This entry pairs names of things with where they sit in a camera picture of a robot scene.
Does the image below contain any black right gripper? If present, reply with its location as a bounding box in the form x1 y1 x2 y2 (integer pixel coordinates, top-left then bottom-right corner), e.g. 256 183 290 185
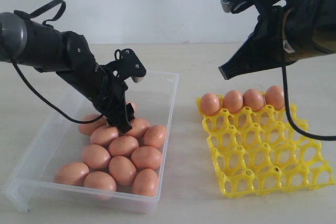
218 6 297 80

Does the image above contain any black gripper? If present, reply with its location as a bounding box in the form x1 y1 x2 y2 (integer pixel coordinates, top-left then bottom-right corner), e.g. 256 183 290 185
94 66 137 133

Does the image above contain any brown egg row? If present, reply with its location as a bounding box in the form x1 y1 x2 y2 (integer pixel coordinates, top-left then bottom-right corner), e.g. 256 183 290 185
125 118 150 139

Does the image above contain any brown egg placed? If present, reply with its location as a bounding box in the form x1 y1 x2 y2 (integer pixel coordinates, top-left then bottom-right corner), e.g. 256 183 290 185
222 90 243 114
243 89 265 112
199 93 221 116

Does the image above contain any brown egg corner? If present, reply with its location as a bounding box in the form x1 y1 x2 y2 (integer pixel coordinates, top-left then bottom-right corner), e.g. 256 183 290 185
265 86 285 110

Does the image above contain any clear plastic bin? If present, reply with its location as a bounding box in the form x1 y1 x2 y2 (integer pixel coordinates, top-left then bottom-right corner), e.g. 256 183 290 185
4 70 179 213

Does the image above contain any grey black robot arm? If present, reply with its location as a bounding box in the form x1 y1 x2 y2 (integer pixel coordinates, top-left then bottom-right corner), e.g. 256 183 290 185
1 12 146 133

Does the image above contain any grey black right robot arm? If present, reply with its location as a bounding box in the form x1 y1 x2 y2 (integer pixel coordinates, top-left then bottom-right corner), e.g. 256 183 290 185
219 0 335 80

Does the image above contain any yellow plastic egg tray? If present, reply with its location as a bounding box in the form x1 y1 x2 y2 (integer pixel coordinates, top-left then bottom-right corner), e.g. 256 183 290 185
202 104 335 198

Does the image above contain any black right camera cable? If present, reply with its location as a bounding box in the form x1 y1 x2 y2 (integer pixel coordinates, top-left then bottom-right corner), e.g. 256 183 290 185
251 0 336 141

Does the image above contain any black camera cable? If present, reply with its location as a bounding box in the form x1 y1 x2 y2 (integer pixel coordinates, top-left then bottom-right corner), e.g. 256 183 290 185
251 0 336 141
0 0 108 125

